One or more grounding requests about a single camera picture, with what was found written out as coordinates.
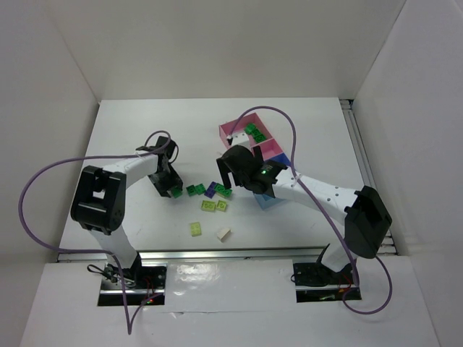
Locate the green square lego brick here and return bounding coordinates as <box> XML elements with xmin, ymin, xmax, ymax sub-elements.
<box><xmin>186</xmin><ymin>185</ymin><xmax>197</xmax><ymax>197</ymax></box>
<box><xmin>195</xmin><ymin>184</ymin><xmax>206</xmax><ymax>195</ymax></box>
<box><xmin>171</xmin><ymin>187</ymin><xmax>183</xmax><ymax>199</ymax></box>

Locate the green rounded lego brick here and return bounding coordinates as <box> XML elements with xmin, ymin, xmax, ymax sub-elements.
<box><xmin>251</xmin><ymin>129</ymin><xmax>267</xmax><ymax>143</ymax></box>

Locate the green long lego brick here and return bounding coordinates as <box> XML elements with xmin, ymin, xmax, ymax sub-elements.
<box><xmin>214</xmin><ymin>184</ymin><xmax>232</xmax><ymax>199</ymax></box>

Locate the green curved lego brick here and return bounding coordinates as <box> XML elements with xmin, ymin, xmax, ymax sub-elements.
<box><xmin>244</xmin><ymin>123</ymin><xmax>256</xmax><ymax>135</ymax></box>

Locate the lime green lego brick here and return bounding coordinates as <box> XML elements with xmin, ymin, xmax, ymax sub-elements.
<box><xmin>216</xmin><ymin>200</ymin><xmax>227</xmax><ymax>212</ymax></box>
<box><xmin>200</xmin><ymin>200</ymin><xmax>216</xmax><ymax>212</ymax></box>
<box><xmin>189</xmin><ymin>222</ymin><xmax>202</xmax><ymax>237</ymax></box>

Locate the beige lego brick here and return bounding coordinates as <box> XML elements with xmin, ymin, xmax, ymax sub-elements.
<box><xmin>216</xmin><ymin>228</ymin><xmax>232</xmax><ymax>242</ymax></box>

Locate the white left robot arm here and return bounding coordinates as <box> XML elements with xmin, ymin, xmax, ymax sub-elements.
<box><xmin>70</xmin><ymin>136</ymin><xmax>183</xmax><ymax>277</ymax></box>

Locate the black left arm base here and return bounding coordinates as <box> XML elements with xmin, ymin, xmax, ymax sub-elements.
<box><xmin>87</xmin><ymin>265</ymin><xmax>167</xmax><ymax>296</ymax></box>

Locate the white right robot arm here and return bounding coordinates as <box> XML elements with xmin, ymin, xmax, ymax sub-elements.
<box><xmin>216</xmin><ymin>145</ymin><xmax>392</xmax><ymax>273</ymax></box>

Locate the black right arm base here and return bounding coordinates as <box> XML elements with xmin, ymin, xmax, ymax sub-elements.
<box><xmin>290</xmin><ymin>244</ymin><xmax>354</xmax><ymax>288</ymax></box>

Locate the pink two-compartment tray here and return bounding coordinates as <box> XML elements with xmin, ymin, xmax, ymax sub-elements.
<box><xmin>218</xmin><ymin>113</ymin><xmax>284</xmax><ymax>160</ymax></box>

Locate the dark blue lego brick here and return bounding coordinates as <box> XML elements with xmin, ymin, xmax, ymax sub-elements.
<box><xmin>204</xmin><ymin>181</ymin><xmax>217</xmax><ymax>199</ymax></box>

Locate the blue two-compartment tray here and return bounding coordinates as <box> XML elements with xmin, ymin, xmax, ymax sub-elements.
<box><xmin>254</xmin><ymin>153</ymin><xmax>291</xmax><ymax>210</ymax></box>

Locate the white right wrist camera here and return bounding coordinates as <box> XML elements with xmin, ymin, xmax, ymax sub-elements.
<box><xmin>226</xmin><ymin>132</ymin><xmax>251</xmax><ymax>150</ymax></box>

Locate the aluminium side rail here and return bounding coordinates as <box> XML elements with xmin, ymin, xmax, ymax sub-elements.
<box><xmin>339</xmin><ymin>99</ymin><xmax>397</xmax><ymax>256</ymax></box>

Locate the aluminium front rail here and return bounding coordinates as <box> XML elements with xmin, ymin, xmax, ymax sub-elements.
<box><xmin>56</xmin><ymin>245</ymin><xmax>339</xmax><ymax>263</ymax></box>

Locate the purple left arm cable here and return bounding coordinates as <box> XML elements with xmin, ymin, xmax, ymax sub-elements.
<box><xmin>18</xmin><ymin>130</ymin><xmax>171</xmax><ymax>335</ymax></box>

